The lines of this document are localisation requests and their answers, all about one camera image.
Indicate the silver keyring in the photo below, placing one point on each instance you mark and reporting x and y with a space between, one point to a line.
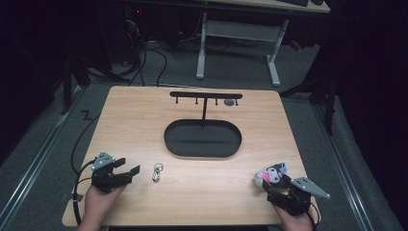
157 172

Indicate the grey round table grommet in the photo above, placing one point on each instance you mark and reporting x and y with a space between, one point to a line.
229 102

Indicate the metal floor rail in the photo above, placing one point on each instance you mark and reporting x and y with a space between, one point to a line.
35 160
344 170

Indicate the person's left hand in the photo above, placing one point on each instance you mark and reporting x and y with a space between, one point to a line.
101 203

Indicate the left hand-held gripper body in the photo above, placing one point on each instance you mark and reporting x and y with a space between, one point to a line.
104 179

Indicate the grey metal frame desk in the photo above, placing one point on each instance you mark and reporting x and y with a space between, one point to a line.
240 30

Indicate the black keyboard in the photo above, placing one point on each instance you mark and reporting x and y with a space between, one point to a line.
293 2

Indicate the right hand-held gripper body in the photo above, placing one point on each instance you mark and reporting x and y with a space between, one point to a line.
298 195

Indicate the black and white plush toy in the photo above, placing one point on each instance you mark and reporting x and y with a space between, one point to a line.
271 176

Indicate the small red object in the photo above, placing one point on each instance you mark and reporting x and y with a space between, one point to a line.
295 45

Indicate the black hook rack with tray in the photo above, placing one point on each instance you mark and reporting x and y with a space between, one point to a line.
202 138

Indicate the black metal stand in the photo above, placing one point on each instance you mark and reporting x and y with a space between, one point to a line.
72 80
320 93

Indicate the person's right hand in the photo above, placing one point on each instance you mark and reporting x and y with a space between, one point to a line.
295 221

